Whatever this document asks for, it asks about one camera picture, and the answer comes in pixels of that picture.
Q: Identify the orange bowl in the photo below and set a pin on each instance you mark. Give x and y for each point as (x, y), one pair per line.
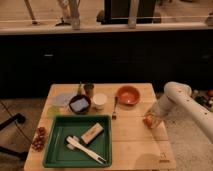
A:
(128, 95)

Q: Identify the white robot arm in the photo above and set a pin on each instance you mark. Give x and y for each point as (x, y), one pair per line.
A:
(179, 94)

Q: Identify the wooden block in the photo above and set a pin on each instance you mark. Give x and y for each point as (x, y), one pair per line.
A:
(91, 133)

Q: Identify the green plastic tray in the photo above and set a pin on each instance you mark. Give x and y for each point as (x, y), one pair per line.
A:
(60, 154)

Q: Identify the white plastic fork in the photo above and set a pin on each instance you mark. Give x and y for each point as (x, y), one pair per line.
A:
(89, 152)

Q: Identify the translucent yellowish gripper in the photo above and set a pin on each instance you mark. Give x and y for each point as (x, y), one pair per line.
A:
(156, 112)

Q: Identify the white cup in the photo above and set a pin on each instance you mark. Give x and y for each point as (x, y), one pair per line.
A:
(99, 101)

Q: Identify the red grape bunch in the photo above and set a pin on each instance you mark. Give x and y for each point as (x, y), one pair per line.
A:
(39, 141)

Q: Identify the dark bowl with blue sponge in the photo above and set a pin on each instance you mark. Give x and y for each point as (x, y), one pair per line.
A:
(80, 104)

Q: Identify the yellow green pear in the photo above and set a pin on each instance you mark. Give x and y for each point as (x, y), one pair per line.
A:
(80, 89)

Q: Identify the red yellow apple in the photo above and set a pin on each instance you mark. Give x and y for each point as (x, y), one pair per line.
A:
(149, 121)

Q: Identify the black chair leg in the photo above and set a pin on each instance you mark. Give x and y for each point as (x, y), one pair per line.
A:
(18, 117)

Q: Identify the wooden folding table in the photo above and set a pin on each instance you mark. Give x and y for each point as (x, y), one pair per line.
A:
(134, 146)

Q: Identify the metal fork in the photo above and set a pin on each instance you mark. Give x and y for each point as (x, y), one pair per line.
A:
(114, 116)

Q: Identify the dark green cup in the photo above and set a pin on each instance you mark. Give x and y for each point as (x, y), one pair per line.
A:
(89, 89)

